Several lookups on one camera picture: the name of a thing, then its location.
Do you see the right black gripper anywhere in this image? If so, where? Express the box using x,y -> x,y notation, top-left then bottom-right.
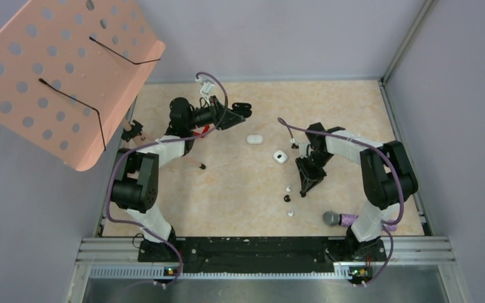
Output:
296,150 -> 334,193

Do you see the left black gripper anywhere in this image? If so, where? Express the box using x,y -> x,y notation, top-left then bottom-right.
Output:
186,95 -> 244,131

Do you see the white square charging case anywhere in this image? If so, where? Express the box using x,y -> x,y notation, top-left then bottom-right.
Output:
273,150 -> 288,164

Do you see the white oval charging case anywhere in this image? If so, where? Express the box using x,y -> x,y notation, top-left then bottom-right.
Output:
246,134 -> 264,145

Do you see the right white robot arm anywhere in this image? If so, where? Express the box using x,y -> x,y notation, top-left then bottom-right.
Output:
278,118 -> 418,260

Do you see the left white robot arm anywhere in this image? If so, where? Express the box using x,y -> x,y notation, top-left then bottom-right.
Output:
110,96 -> 252,261

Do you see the red toy window brick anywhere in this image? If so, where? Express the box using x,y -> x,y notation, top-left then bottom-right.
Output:
194,128 -> 209,138

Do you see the purple glitter microphone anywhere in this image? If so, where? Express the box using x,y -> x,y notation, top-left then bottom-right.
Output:
322,211 -> 398,232

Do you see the pink perforated music stand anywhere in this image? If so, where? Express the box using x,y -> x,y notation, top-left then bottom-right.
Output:
0,1 -> 165,171

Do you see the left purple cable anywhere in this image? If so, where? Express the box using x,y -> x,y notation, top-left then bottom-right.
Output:
105,71 -> 230,289

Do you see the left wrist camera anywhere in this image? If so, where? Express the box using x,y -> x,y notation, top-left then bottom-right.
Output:
197,79 -> 215,99

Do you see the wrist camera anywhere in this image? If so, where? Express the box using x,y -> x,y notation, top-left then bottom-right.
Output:
291,142 -> 313,159
197,79 -> 215,99

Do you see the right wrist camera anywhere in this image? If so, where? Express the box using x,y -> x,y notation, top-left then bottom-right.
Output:
291,142 -> 313,159

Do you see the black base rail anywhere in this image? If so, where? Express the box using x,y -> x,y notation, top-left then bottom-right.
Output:
138,237 -> 386,274

